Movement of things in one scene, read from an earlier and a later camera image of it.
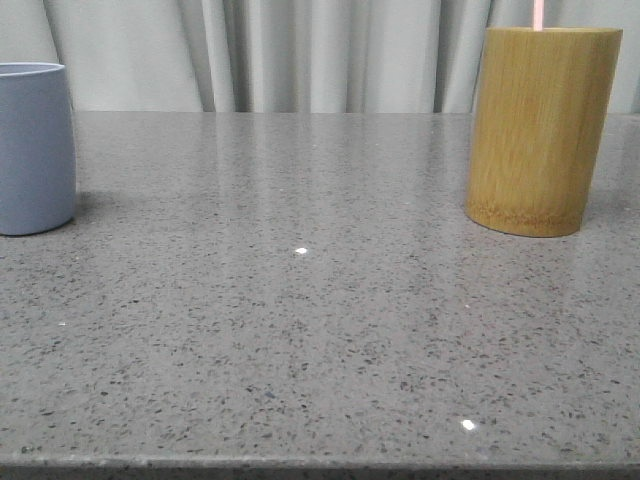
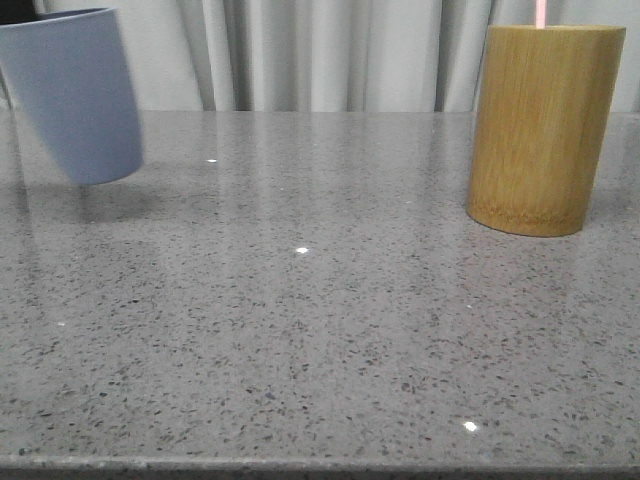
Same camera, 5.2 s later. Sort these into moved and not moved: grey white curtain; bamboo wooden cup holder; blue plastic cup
Moved: blue plastic cup
Not moved: grey white curtain; bamboo wooden cup holder
